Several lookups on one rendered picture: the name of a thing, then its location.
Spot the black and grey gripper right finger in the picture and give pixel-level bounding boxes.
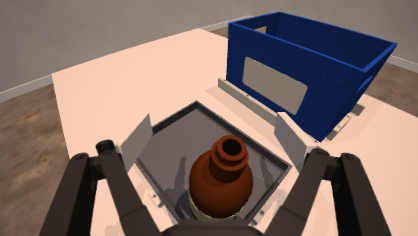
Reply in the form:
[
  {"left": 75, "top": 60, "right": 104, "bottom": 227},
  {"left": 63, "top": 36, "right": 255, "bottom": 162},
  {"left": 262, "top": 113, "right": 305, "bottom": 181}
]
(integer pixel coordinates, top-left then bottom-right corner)
[{"left": 262, "top": 112, "right": 392, "bottom": 236}]

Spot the blue plastic crate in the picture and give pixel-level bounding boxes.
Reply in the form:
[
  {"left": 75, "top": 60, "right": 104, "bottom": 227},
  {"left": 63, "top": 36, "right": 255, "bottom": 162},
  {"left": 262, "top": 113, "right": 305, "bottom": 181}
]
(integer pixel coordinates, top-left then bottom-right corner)
[{"left": 226, "top": 12, "right": 398, "bottom": 143}]

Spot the grey rectangular tray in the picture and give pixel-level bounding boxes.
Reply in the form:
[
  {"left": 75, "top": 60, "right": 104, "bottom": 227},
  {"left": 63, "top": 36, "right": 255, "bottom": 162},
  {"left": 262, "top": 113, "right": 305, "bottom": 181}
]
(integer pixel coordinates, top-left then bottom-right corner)
[{"left": 135, "top": 100, "right": 293, "bottom": 225}]

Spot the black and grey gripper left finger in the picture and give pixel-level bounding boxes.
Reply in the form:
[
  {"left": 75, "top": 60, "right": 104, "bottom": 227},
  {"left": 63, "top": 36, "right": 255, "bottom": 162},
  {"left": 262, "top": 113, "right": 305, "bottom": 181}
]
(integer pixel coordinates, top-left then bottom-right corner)
[{"left": 38, "top": 112, "right": 163, "bottom": 236}]

